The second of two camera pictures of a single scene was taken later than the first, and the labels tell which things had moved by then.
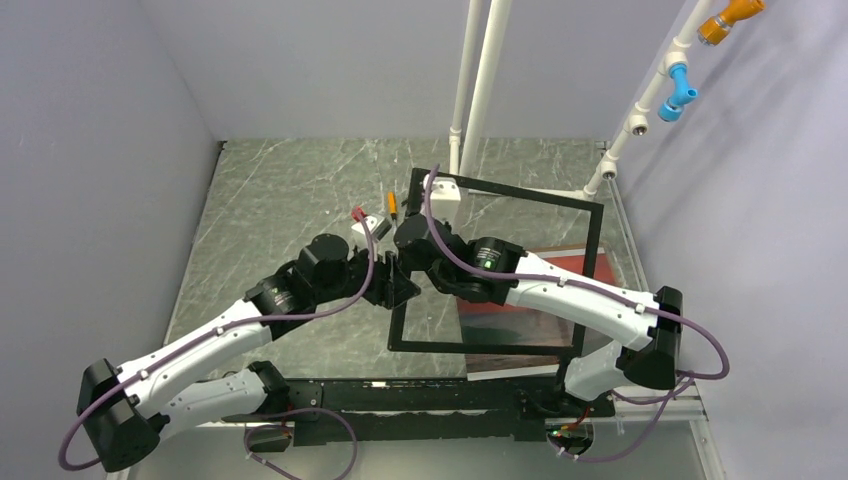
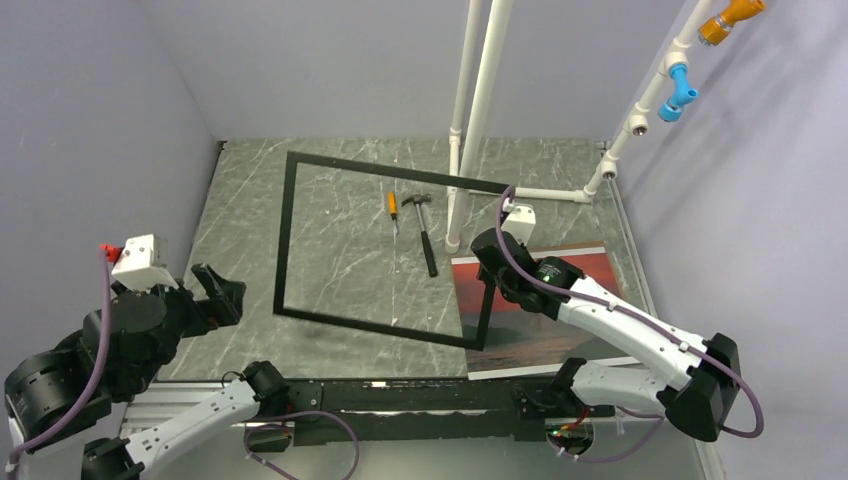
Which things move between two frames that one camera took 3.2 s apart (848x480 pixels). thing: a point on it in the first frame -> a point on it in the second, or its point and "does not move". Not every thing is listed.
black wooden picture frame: x=396 y=342 -> x=387 y=329
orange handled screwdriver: x=392 y=203 does not move
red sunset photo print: x=485 y=321 does not move
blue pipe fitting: x=671 y=109 does not move
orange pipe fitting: x=714 y=30 does not move
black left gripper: x=389 y=284 -> x=229 y=291
